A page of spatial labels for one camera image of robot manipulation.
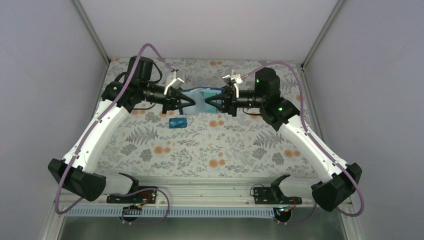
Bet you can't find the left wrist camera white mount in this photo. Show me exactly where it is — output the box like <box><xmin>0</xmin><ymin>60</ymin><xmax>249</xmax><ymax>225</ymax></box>
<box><xmin>163</xmin><ymin>69</ymin><xmax>186</xmax><ymax>96</ymax></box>

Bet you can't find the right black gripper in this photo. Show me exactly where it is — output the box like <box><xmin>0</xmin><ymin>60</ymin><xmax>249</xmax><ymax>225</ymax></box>
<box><xmin>204</xmin><ymin>85</ymin><xmax>265</xmax><ymax>117</ymax></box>

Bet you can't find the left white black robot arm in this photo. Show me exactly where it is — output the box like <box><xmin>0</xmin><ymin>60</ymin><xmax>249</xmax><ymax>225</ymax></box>
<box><xmin>48</xmin><ymin>57</ymin><xmax>195</xmax><ymax>203</ymax></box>

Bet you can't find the blue card holder wallet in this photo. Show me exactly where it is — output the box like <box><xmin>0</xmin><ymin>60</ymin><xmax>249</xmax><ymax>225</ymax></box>
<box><xmin>181</xmin><ymin>87</ymin><xmax>223</xmax><ymax>116</ymax></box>

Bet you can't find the grey slotted cable duct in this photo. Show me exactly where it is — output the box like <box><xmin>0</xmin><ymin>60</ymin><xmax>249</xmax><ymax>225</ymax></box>
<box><xmin>65</xmin><ymin>206</ymin><xmax>275</xmax><ymax>219</ymax></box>

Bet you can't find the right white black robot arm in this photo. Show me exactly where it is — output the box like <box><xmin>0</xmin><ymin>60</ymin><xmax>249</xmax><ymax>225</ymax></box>
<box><xmin>204</xmin><ymin>67</ymin><xmax>362</xmax><ymax>212</ymax></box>

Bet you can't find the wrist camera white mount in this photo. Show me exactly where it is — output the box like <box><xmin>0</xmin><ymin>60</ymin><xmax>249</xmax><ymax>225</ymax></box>
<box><xmin>163</xmin><ymin>69</ymin><xmax>186</xmax><ymax>96</ymax></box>
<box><xmin>222</xmin><ymin>68</ymin><xmax>243</xmax><ymax>89</ymax></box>

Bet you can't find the aluminium rail frame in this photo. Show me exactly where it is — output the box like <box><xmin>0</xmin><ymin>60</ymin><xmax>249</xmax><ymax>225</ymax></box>
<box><xmin>54</xmin><ymin>174</ymin><xmax>353</xmax><ymax>208</ymax></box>

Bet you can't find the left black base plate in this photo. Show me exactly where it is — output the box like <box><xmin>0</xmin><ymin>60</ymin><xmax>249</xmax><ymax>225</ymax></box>
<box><xmin>106</xmin><ymin>186</ymin><xmax>158</xmax><ymax>205</ymax></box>

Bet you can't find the floral patterned table mat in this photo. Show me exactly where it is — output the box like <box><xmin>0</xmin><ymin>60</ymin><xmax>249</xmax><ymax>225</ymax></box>
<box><xmin>95</xmin><ymin>58</ymin><xmax>317</xmax><ymax>178</ymax></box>

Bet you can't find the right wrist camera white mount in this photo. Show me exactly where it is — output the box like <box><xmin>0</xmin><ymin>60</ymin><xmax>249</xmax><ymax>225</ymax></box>
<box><xmin>222</xmin><ymin>68</ymin><xmax>243</xmax><ymax>89</ymax></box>

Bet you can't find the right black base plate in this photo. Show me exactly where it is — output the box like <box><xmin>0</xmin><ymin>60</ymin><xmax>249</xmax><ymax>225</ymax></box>
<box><xmin>252</xmin><ymin>186</ymin><xmax>303</xmax><ymax>205</ymax></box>

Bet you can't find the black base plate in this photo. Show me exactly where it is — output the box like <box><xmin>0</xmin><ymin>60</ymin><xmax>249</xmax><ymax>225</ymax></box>
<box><xmin>252</xmin><ymin>186</ymin><xmax>303</xmax><ymax>205</ymax></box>
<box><xmin>106</xmin><ymin>186</ymin><xmax>158</xmax><ymax>205</ymax></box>

